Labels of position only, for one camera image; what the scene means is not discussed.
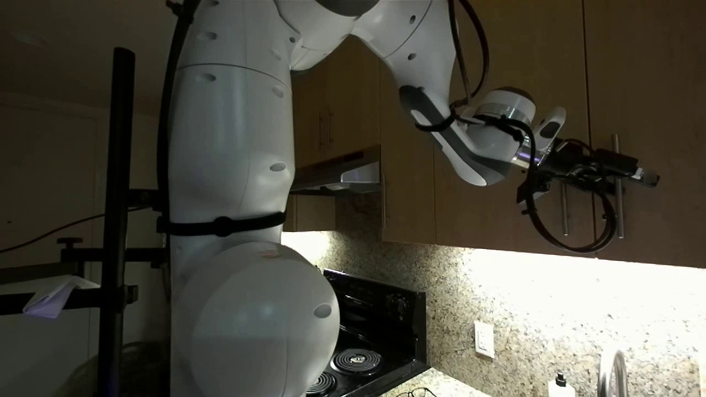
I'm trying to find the white soap bottle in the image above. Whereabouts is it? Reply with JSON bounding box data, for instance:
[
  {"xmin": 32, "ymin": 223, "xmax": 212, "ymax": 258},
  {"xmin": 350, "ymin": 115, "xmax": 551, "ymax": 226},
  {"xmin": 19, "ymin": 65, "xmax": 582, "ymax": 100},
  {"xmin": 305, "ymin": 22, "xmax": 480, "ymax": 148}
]
[{"xmin": 547, "ymin": 372, "xmax": 579, "ymax": 397}]

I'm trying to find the large round stove burner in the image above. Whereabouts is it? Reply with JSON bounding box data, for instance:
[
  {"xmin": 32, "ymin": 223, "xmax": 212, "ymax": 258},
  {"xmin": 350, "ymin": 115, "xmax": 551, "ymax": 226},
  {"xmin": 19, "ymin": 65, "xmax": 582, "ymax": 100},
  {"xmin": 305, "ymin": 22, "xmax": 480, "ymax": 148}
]
[{"xmin": 330, "ymin": 347, "xmax": 386, "ymax": 379}]

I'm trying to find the steel range hood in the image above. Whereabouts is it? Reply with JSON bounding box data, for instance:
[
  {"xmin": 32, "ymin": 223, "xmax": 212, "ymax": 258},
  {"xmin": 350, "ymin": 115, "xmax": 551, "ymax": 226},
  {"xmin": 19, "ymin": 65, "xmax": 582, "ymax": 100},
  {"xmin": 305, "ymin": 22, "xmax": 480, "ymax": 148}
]
[{"xmin": 289, "ymin": 146, "xmax": 384, "ymax": 196}]

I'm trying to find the thin black wire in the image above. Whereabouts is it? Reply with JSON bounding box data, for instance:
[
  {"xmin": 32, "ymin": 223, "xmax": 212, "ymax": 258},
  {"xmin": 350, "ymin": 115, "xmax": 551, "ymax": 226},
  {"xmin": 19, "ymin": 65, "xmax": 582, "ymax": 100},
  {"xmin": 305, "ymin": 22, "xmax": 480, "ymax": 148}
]
[{"xmin": 0, "ymin": 212, "xmax": 106, "ymax": 258}]

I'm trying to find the wooden cabinet above hood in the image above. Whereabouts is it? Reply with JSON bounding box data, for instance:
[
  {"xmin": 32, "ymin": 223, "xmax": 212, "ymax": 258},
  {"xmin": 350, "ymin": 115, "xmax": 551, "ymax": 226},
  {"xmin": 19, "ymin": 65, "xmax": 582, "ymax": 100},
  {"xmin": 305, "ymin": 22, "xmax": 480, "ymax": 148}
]
[{"xmin": 289, "ymin": 35, "xmax": 384, "ymax": 232}]

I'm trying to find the black vertical stand pole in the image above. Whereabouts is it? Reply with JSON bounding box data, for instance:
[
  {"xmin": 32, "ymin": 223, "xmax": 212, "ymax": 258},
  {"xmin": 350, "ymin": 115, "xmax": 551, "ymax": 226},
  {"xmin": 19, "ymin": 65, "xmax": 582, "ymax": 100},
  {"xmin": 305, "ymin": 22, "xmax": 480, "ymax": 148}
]
[{"xmin": 97, "ymin": 46, "xmax": 138, "ymax": 397}]

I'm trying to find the narrow wooden cabinet door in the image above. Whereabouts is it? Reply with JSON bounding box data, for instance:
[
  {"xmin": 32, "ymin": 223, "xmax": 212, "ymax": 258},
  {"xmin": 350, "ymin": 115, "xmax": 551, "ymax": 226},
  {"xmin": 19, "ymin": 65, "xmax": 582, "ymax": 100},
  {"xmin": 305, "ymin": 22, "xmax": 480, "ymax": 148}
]
[{"xmin": 379, "ymin": 58, "xmax": 437, "ymax": 249}]

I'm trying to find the chrome faucet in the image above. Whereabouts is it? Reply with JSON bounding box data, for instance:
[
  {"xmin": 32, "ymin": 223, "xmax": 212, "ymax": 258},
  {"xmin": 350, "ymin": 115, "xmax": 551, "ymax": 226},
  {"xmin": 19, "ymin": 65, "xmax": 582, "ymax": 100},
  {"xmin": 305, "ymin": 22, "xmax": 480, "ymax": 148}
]
[{"xmin": 595, "ymin": 349, "xmax": 630, "ymax": 397}]

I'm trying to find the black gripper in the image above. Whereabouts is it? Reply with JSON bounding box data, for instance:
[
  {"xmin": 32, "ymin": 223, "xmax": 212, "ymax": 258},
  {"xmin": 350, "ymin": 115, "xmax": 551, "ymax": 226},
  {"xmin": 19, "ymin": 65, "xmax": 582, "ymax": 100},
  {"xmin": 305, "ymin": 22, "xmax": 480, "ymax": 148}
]
[{"xmin": 539, "ymin": 136, "xmax": 661, "ymax": 190}]

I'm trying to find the white wall outlet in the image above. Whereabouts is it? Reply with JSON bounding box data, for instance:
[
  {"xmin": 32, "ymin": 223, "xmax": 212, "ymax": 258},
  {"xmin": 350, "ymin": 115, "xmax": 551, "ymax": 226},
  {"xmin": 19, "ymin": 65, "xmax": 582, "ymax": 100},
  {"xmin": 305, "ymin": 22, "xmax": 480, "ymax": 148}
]
[{"xmin": 472, "ymin": 320, "xmax": 497, "ymax": 361}]

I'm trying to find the black stove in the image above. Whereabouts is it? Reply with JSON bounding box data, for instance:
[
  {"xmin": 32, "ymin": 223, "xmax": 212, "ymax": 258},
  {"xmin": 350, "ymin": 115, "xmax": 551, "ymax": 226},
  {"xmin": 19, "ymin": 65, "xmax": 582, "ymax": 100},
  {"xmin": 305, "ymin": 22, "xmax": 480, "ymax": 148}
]
[{"xmin": 322, "ymin": 264, "xmax": 427, "ymax": 397}]

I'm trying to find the white paper sheet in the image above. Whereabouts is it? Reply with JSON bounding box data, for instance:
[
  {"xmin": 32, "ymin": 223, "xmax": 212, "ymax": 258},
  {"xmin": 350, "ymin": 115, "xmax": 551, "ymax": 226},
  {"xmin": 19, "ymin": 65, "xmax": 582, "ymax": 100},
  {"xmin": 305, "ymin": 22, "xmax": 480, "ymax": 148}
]
[{"xmin": 19, "ymin": 274, "xmax": 102, "ymax": 320}]

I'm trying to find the black arm strap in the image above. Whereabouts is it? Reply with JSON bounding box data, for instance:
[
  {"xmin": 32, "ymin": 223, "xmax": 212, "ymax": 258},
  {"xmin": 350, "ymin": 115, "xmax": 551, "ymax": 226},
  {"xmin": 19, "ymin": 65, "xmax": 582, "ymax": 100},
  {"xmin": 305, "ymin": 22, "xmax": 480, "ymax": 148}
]
[{"xmin": 155, "ymin": 210, "xmax": 289, "ymax": 239}]

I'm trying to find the black horizontal clamp bar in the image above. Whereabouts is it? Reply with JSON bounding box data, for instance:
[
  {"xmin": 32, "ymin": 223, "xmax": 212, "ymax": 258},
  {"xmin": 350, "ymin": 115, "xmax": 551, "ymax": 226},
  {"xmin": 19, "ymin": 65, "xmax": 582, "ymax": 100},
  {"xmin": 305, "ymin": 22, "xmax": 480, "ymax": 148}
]
[
  {"xmin": 55, "ymin": 236, "xmax": 170, "ymax": 272},
  {"xmin": 0, "ymin": 285, "xmax": 141, "ymax": 318}
]

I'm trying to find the small round stove burner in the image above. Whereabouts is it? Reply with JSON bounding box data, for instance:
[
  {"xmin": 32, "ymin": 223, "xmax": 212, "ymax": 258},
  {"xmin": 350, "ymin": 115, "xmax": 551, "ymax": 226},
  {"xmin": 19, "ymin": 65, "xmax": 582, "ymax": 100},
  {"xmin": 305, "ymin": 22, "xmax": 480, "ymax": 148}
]
[{"xmin": 312, "ymin": 371, "xmax": 341, "ymax": 397}]

